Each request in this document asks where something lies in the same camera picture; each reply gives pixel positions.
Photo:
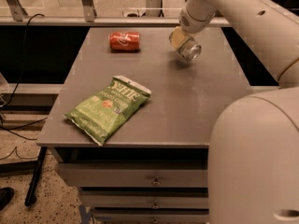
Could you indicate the green jalapeno chips bag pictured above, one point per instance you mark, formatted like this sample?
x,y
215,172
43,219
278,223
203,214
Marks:
x,y
102,114

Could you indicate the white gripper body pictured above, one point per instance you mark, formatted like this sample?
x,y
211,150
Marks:
x,y
193,22

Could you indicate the silver green 7up can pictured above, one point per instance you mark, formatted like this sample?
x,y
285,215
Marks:
x,y
189,49

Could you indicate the grey drawer cabinet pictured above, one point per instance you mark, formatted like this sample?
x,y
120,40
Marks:
x,y
130,131

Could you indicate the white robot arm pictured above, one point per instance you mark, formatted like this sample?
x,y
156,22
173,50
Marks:
x,y
253,157

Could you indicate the black shoe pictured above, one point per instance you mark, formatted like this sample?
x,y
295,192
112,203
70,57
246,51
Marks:
x,y
6,195

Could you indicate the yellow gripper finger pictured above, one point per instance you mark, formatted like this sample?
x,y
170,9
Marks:
x,y
178,36

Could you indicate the bottom grey drawer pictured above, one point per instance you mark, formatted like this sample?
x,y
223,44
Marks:
x,y
146,216

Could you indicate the black stand leg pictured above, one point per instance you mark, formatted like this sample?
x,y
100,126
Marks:
x,y
31,193

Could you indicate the top grey drawer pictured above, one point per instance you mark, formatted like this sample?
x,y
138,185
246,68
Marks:
x,y
132,175

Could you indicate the red coke can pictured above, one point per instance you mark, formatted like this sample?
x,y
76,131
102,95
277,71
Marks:
x,y
125,41

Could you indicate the grey drawer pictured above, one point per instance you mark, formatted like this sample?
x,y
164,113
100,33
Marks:
x,y
132,175
146,216
163,198

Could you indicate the metal railing frame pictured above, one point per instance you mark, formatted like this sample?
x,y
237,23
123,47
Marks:
x,y
84,13

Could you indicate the middle grey drawer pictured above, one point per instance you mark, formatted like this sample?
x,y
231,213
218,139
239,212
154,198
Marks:
x,y
163,198

